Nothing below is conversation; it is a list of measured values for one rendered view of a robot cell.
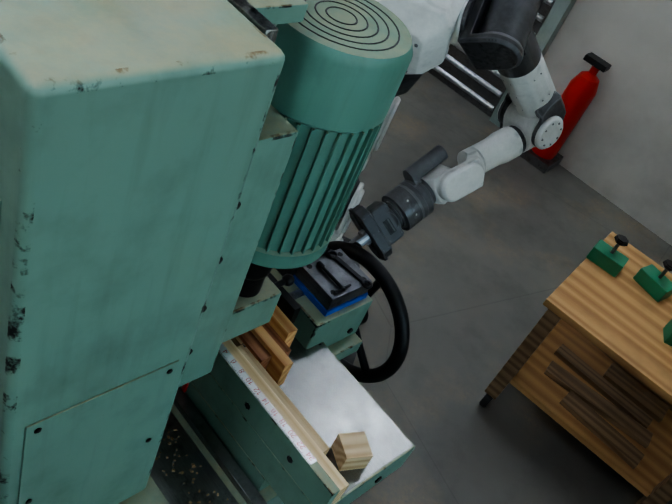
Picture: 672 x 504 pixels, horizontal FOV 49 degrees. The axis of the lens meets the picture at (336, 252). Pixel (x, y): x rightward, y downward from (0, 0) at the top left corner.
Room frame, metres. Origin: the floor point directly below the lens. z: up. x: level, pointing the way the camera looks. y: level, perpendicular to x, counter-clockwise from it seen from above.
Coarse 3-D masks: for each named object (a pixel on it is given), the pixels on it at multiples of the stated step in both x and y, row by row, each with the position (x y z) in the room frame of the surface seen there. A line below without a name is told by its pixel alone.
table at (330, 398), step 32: (320, 352) 0.84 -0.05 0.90; (352, 352) 0.93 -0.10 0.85; (288, 384) 0.75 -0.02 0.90; (320, 384) 0.78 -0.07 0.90; (352, 384) 0.81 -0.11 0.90; (224, 416) 0.68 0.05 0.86; (320, 416) 0.72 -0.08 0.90; (352, 416) 0.75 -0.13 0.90; (384, 416) 0.78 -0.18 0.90; (256, 448) 0.64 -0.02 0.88; (384, 448) 0.72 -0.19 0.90; (288, 480) 0.60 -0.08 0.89; (352, 480) 0.64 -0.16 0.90
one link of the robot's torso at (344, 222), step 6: (360, 186) 1.66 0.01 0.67; (360, 192) 1.66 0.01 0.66; (354, 198) 1.63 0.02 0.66; (360, 198) 1.65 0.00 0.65; (354, 204) 1.62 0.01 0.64; (348, 210) 1.61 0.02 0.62; (348, 216) 1.61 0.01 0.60; (342, 222) 1.61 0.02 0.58; (348, 222) 1.63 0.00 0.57; (336, 228) 1.62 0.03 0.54; (342, 228) 1.62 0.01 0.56; (336, 234) 1.62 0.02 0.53; (330, 240) 1.62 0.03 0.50
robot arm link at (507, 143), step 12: (504, 108) 1.53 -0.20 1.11; (504, 120) 1.53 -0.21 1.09; (516, 120) 1.51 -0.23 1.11; (528, 120) 1.49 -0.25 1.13; (504, 132) 1.47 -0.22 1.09; (516, 132) 1.48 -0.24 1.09; (528, 132) 1.48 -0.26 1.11; (480, 144) 1.43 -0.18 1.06; (492, 144) 1.44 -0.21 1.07; (504, 144) 1.45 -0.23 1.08; (516, 144) 1.46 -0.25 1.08; (528, 144) 1.48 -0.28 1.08; (492, 156) 1.42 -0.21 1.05; (504, 156) 1.44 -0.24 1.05; (516, 156) 1.47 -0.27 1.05; (492, 168) 1.42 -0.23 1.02
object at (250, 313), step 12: (264, 288) 0.78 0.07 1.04; (276, 288) 0.79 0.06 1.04; (240, 300) 0.74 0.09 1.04; (252, 300) 0.75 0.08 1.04; (264, 300) 0.76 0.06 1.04; (276, 300) 0.78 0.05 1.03; (240, 312) 0.72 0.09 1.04; (252, 312) 0.74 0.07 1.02; (264, 312) 0.77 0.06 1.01; (228, 324) 0.71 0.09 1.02; (240, 324) 0.73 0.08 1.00; (252, 324) 0.75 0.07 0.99; (228, 336) 0.72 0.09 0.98
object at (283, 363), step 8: (256, 328) 0.78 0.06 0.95; (256, 336) 0.77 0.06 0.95; (264, 336) 0.77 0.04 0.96; (264, 344) 0.76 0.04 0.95; (272, 344) 0.77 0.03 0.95; (272, 352) 0.75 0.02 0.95; (280, 352) 0.76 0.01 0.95; (272, 360) 0.75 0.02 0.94; (280, 360) 0.74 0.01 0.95; (288, 360) 0.75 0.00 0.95; (272, 368) 0.75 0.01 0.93; (280, 368) 0.74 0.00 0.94; (288, 368) 0.75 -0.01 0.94; (272, 376) 0.74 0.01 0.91; (280, 376) 0.74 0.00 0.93; (280, 384) 0.74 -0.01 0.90
